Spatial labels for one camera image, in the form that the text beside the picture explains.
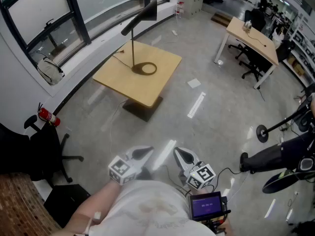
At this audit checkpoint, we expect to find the thin black kettle cable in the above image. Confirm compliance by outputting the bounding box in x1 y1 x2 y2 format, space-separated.
247 31 267 47

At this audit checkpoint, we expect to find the wooden step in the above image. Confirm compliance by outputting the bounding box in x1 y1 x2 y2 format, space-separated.
211 12 233 28

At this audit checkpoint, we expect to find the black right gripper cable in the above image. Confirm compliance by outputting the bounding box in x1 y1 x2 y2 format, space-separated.
212 167 243 193

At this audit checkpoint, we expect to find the person's black shoe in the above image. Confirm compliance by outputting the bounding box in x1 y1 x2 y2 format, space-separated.
136 167 153 181

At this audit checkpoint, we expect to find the square wooden table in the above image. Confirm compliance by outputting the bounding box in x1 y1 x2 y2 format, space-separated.
92 40 183 122

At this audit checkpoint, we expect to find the white power strip cable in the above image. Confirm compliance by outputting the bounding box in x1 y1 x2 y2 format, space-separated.
166 11 180 44

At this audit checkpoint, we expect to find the white metal shelf rack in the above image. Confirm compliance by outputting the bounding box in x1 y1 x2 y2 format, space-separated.
283 11 315 88

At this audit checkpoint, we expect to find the black monitor mount rig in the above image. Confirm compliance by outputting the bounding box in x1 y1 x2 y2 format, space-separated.
196 197 232 236

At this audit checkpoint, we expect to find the red fire extinguisher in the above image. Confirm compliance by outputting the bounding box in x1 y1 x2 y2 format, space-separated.
37 102 61 127

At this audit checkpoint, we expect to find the white floor cable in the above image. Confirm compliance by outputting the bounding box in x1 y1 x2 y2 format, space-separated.
112 99 128 122

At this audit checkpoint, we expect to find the black desk lamp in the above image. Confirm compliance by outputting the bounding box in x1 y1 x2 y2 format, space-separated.
120 0 158 76

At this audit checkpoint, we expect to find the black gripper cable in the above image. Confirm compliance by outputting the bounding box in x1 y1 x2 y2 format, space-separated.
162 165 192 197
212 167 243 193

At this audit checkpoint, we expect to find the beige backpack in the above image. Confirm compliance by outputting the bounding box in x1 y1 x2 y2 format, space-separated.
36 57 65 86

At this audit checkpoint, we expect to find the thin dark cable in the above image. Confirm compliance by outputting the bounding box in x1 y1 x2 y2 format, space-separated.
112 49 135 70

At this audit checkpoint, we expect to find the black flat box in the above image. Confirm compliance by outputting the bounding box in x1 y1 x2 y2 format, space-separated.
43 183 91 228

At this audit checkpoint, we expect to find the red capped bottle pack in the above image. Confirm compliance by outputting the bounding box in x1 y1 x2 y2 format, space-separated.
175 1 185 16

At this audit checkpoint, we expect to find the black round-base stand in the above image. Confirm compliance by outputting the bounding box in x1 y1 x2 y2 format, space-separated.
256 102 313 144

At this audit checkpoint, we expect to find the person's left forearm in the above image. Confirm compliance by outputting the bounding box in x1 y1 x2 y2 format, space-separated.
53 179 121 236

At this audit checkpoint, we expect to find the small black monitor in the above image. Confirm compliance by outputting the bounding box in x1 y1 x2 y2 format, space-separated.
189 191 225 222

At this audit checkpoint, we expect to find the white arm strap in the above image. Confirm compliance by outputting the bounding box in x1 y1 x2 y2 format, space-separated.
85 211 102 236

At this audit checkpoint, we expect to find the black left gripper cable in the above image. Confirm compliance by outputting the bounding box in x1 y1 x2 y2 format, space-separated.
162 165 192 197

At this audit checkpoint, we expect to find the person's white shirt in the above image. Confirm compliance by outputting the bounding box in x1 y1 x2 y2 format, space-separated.
88 179 217 236

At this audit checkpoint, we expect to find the black office chair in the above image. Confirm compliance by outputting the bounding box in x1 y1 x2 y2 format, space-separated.
240 54 274 83
0 115 84 189
275 39 296 61
228 8 267 60

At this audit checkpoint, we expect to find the white paper sheet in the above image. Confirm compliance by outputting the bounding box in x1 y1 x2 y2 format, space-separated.
187 78 202 89

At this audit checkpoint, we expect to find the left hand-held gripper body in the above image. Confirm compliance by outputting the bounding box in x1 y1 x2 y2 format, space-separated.
108 153 143 185

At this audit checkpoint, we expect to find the black framed window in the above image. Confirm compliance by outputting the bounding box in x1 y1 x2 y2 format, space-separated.
0 0 172 67

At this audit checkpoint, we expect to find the long wooden white-legged desk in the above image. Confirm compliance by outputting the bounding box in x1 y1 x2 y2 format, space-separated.
214 16 280 90

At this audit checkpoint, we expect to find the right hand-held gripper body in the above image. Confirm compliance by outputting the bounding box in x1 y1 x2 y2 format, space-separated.
181 161 217 190

